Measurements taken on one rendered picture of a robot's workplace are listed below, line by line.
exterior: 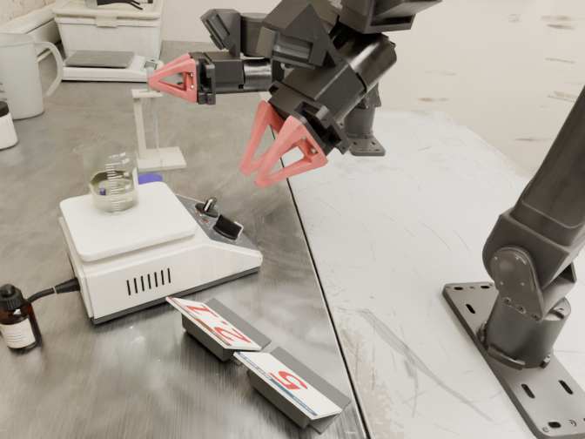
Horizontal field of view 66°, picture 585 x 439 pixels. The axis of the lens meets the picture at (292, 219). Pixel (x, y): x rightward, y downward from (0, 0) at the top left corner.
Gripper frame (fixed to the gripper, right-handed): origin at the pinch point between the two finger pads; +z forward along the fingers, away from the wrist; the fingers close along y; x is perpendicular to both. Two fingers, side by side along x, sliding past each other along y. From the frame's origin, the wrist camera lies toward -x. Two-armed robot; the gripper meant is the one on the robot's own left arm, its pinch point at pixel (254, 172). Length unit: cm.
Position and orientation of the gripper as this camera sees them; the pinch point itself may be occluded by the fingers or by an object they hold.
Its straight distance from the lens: 49.1
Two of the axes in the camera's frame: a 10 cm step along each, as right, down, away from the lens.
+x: 5.0, 4.9, 7.1
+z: -6.9, 7.3, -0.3
